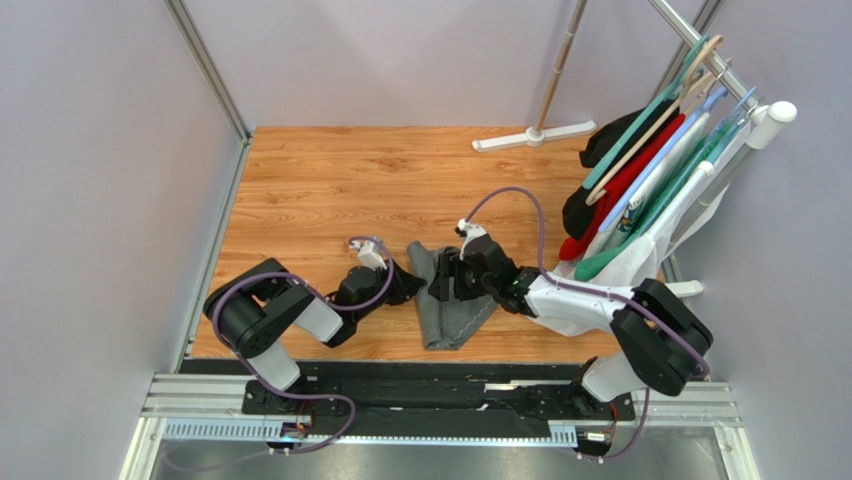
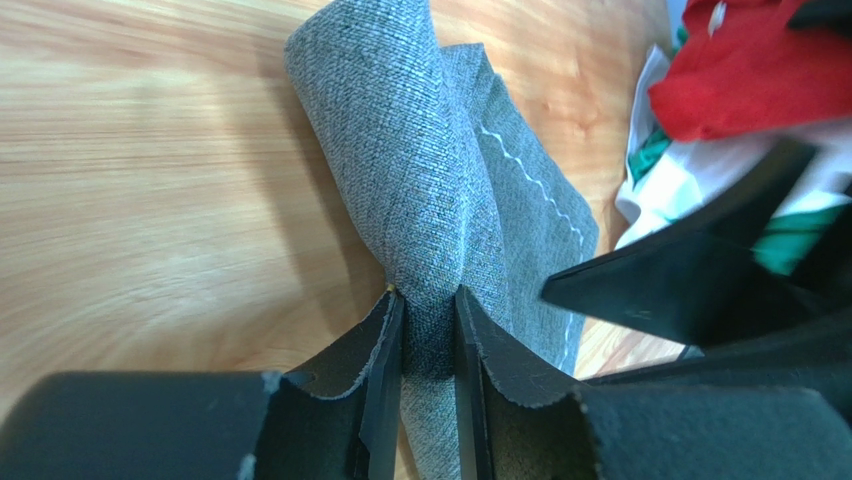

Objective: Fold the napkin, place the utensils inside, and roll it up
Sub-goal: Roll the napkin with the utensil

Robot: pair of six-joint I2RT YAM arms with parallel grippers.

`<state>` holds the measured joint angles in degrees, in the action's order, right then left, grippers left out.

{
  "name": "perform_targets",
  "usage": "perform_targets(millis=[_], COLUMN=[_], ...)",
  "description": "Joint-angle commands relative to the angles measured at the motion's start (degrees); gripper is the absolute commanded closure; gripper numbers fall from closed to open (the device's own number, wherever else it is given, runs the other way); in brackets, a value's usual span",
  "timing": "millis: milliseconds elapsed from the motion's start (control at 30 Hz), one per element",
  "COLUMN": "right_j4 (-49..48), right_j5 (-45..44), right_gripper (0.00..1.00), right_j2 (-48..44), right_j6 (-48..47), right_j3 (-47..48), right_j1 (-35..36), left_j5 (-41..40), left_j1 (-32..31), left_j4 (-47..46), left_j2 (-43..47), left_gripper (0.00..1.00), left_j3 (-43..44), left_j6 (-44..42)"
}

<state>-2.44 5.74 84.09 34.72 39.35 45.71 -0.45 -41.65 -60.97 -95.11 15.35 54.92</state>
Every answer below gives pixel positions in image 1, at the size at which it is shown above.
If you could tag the grey felt napkin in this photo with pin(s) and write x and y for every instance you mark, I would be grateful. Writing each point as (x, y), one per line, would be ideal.
(445, 325)

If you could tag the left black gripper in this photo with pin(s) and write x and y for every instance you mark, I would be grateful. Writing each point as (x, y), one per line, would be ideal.
(404, 285)

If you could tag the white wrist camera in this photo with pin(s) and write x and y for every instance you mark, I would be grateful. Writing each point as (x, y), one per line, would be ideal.
(369, 254)
(468, 232)

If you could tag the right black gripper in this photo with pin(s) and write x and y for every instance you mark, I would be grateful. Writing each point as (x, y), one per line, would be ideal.
(458, 275)

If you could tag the white clothes rack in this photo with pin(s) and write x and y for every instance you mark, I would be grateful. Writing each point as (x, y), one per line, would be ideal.
(738, 107)

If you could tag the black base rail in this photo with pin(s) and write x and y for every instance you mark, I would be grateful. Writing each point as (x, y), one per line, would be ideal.
(479, 400)

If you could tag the black garment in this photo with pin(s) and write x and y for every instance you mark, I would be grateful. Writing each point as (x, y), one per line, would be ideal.
(576, 215)

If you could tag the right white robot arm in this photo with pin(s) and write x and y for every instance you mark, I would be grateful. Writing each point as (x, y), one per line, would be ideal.
(662, 342)

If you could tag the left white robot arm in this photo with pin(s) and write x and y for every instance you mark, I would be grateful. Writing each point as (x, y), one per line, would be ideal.
(250, 313)

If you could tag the wooden hanger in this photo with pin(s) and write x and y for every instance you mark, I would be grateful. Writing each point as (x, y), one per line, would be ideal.
(688, 79)

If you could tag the white garment with green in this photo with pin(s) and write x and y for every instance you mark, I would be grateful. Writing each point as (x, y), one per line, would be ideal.
(687, 204)

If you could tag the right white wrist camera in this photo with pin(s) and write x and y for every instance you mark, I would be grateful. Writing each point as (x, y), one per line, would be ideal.
(468, 232)

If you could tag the light blue hanger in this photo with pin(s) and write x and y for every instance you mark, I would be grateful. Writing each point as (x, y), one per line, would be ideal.
(659, 169)

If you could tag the teal hanger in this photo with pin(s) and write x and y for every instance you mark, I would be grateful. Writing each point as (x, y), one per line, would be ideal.
(669, 93)

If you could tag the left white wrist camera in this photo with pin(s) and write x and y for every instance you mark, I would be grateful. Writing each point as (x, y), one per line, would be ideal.
(369, 254)

